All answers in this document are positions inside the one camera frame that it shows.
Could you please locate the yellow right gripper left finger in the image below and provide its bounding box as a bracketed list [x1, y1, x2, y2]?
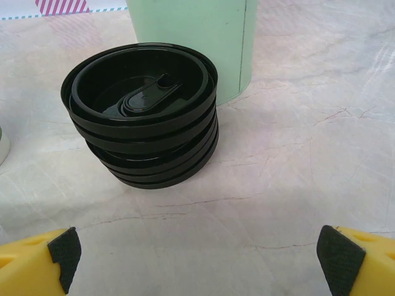
[0, 227, 83, 296]

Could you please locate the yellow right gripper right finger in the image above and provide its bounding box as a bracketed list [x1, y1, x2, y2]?
[317, 224, 395, 296]

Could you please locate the black plastic cup lid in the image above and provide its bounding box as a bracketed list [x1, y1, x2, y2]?
[117, 166, 217, 191]
[86, 138, 220, 169]
[60, 41, 218, 138]
[101, 154, 220, 181]
[69, 113, 219, 155]

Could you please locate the green white paper cup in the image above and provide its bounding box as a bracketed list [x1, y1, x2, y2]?
[0, 125, 11, 165]

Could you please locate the mint green straw holder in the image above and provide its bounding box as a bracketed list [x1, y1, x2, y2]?
[125, 0, 259, 107]

